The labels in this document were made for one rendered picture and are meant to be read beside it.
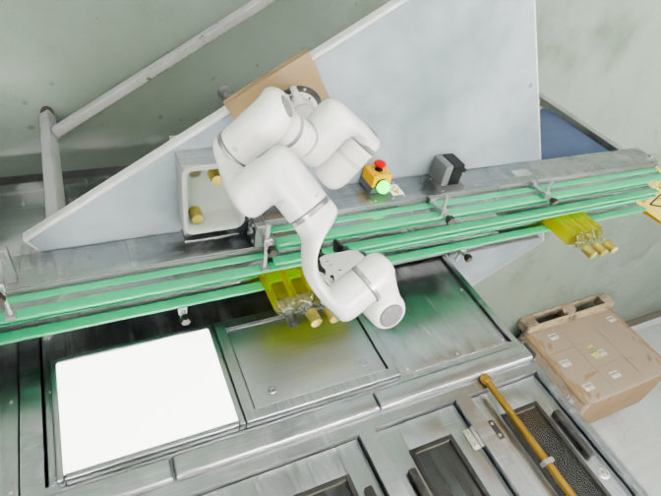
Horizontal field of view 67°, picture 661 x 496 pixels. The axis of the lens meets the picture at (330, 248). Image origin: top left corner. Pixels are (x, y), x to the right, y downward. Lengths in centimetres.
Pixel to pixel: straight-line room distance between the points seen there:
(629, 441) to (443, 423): 463
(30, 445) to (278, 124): 96
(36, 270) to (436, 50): 125
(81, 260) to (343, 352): 78
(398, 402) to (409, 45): 100
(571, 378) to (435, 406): 363
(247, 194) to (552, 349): 455
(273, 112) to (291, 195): 16
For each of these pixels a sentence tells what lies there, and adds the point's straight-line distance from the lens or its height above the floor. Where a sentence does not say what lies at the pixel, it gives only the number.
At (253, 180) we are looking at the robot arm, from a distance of 88.
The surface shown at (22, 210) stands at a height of 27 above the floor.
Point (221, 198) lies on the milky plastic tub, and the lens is 151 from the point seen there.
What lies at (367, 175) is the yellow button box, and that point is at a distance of 165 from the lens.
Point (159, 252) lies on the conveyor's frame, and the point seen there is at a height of 83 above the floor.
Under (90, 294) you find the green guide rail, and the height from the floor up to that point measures 93.
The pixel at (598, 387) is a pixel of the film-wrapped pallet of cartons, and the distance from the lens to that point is 518.
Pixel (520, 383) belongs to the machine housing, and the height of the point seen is 144.
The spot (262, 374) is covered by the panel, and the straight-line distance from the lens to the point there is 145.
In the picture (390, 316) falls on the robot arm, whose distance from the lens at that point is 97.
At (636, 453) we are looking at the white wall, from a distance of 604.
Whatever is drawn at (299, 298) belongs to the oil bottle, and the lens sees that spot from 143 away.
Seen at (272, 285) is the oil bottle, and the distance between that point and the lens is 146.
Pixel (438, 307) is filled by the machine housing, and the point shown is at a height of 110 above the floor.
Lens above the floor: 194
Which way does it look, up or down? 40 degrees down
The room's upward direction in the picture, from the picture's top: 148 degrees clockwise
